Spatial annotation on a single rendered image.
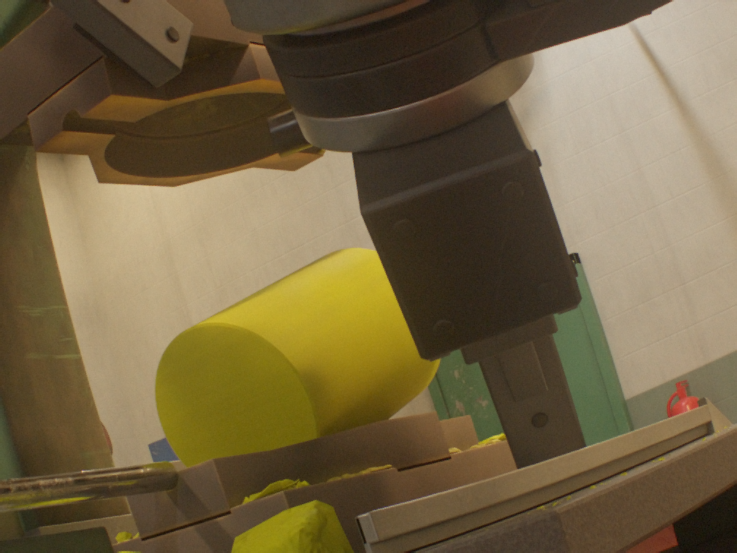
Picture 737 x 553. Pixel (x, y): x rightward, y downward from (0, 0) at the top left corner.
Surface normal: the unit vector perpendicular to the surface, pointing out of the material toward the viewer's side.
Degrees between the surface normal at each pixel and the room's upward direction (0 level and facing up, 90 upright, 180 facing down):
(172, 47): 90
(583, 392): 90
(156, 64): 146
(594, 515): 90
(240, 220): 90
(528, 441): 130
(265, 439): 106
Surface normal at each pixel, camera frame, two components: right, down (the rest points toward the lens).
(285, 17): -0.46, 0.59
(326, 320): 0.51, -0.70
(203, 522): -0.56, 0.00
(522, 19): 0.06, 0.48
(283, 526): -0.43, -0.89
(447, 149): -0.35, -0.81
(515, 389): 0.22, 0.82
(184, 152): 0.63, 0.00
